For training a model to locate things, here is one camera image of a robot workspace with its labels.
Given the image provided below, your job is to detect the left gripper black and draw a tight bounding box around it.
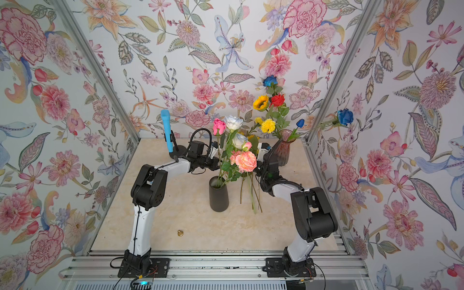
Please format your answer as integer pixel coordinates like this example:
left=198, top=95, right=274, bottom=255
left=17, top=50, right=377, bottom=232
left=195, top=156, right=227, bottom=170

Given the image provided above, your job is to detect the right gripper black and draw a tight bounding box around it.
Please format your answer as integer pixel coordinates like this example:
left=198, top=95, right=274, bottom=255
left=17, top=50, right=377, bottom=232
left=242, top=153, right=270, bottom=182

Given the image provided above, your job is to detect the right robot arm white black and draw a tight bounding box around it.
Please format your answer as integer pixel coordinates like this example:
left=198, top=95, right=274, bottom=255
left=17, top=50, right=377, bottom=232
left=254, top=141, right=338, bottom=280

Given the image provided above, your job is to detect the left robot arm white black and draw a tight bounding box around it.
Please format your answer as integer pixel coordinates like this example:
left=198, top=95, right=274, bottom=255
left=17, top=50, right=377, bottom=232
left=118, top=128, right=219, bottom=278

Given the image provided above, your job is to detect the dark grey vase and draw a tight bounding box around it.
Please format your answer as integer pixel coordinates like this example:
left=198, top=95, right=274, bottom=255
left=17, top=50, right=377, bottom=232
left=209, top=176, right=229, bottom=212

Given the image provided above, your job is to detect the pink ribbed glass vase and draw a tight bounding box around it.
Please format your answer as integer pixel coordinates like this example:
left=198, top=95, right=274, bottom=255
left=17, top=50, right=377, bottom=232
left=274, top=129, right=299, bottom=166

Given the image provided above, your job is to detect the pink peony flower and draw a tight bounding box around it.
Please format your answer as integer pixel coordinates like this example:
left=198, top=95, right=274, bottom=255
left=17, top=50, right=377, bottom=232
left=234, top=151, right=257, bottom=173

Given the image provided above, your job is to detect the small white rose bud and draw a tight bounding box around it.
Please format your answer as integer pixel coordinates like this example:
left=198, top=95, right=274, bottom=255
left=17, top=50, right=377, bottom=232
left=232, top=133, right=248, bottom=150

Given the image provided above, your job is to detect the magenta rose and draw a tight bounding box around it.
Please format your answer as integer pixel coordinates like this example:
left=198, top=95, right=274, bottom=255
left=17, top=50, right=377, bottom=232
left=213, top=118, right=227, bottom=136

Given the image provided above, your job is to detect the white rose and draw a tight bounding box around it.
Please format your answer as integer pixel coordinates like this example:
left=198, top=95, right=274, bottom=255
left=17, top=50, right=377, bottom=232
left=224, top=116, right=244, bottom=132

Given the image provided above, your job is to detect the red rose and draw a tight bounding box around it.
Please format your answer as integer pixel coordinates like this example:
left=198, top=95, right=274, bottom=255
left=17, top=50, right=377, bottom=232
left=271, top=94, right=285, bottom=108

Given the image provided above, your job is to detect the blue tube on black stand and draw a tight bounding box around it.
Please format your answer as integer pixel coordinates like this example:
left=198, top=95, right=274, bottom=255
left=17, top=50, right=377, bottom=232
left=161, top=109, right=187, bottom=159

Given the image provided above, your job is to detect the small blue rose top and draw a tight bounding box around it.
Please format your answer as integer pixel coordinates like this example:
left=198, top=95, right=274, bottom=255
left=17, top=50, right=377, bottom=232
left=263, top=75, right=278, bottom=88

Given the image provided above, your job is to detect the blue rose large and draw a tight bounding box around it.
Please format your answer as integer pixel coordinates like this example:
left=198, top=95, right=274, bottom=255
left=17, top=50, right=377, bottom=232
left=319, top=109, right=354, bottom=130

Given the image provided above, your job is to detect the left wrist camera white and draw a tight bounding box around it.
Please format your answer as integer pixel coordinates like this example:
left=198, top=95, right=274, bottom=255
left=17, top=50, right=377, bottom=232
left=209, top=141, right=219, bottom=159

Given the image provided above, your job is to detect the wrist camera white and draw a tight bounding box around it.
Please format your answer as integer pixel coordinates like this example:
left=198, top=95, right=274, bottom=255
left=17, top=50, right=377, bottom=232
left=258, top=143, right=271, bottom=153
left=209, top=141, right=219, bottom=159

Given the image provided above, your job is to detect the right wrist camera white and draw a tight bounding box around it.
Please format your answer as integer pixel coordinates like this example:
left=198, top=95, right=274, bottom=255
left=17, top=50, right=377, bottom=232
left=258, top=143, right=271, bottom=153

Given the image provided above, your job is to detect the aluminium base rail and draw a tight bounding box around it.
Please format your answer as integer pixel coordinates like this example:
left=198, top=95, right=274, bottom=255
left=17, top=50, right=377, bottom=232
left=59, top=250, right=373, bottom=290

